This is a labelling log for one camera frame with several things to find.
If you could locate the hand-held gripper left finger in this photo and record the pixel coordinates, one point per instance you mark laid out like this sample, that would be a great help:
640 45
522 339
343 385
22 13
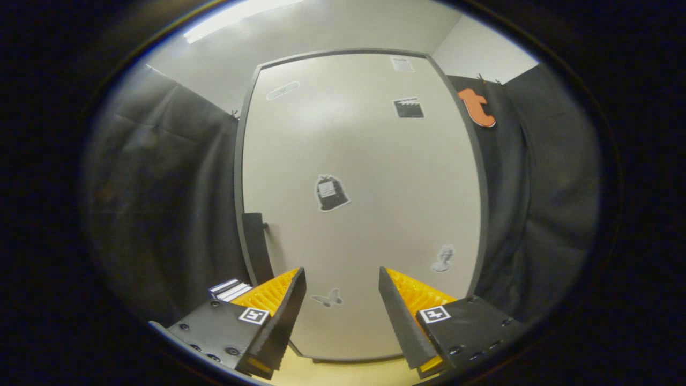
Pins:
278 327

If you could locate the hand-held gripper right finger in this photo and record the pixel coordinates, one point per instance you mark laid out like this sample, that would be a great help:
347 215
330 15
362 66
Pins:
402 327

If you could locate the white shoe cabinet door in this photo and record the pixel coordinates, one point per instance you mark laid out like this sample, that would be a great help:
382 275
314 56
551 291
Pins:
375 225

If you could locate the small white box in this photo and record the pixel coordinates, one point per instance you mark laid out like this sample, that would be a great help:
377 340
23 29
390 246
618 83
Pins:
222 285
231 290
238 294

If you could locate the dark grey shoe cabinet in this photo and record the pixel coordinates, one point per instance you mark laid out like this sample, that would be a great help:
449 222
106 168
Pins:
237 177

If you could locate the black backdrop cloth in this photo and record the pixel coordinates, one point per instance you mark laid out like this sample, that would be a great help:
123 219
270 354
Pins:
161 203

